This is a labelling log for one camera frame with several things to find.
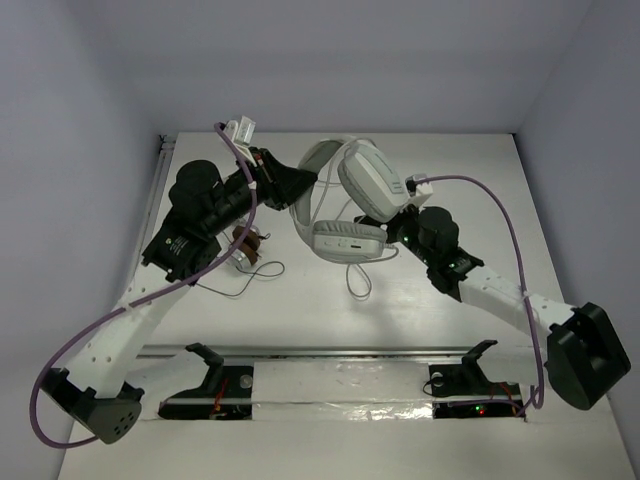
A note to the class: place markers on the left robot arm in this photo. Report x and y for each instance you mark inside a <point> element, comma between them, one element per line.
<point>87,377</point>

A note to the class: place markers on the brown over-ear headphones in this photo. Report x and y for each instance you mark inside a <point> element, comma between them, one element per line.
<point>247,254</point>

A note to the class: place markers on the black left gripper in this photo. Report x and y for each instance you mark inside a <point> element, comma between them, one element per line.
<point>270,178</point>

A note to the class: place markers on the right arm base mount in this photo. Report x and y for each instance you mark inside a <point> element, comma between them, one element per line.
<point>462,391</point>

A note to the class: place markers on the white over-ear headphones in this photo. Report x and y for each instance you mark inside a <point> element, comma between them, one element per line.
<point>371,184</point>

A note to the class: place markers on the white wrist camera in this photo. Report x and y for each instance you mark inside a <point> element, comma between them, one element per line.
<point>240,131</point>
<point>419,188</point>

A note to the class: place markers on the aluminium rail front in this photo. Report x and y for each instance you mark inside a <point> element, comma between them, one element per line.
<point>165,351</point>

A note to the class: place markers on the aluminium rail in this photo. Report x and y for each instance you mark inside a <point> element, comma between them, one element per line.
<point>165,351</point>
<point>164,157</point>

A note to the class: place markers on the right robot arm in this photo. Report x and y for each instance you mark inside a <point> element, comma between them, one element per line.
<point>575,351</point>

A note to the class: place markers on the aluminium rail left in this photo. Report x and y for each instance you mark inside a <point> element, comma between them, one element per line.
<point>164,157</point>

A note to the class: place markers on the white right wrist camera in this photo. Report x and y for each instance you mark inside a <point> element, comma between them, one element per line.
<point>419,188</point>

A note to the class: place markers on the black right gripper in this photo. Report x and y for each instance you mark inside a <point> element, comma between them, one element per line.
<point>409,210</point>

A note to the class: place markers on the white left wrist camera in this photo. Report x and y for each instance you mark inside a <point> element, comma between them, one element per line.
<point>240,131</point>

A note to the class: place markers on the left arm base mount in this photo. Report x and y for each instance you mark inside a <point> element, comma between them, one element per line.
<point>224,393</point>

